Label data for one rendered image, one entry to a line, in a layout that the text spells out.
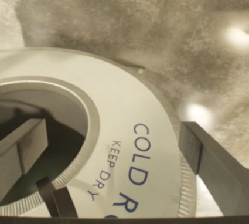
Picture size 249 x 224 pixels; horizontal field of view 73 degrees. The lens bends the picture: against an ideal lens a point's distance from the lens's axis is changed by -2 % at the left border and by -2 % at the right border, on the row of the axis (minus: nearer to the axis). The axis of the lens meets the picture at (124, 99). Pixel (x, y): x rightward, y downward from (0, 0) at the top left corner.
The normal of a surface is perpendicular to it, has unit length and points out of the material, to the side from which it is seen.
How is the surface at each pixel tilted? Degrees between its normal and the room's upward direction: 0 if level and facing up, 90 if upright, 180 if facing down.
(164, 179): 90
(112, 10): 0
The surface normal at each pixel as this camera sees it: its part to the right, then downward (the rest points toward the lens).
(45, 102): -0.04, 0.64
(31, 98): 0.20, 0.65
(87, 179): 0.11, -0.76
